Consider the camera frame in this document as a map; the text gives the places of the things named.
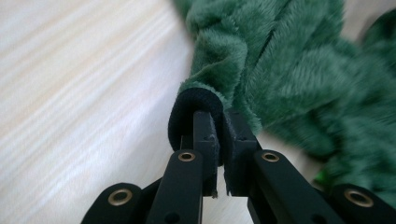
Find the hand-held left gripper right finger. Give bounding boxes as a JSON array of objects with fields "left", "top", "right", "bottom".
[{"left": 221, "top": 109, "right": 347, "bottom": 224}]

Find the green plush garment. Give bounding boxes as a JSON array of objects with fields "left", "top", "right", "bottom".
[{"left": 167, "top": 0, "right": 396, "bottom": 210}]

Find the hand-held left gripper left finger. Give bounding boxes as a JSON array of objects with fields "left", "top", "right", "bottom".
[{"left": 145, "top": 110, "right": 220, "bottom": 224}]

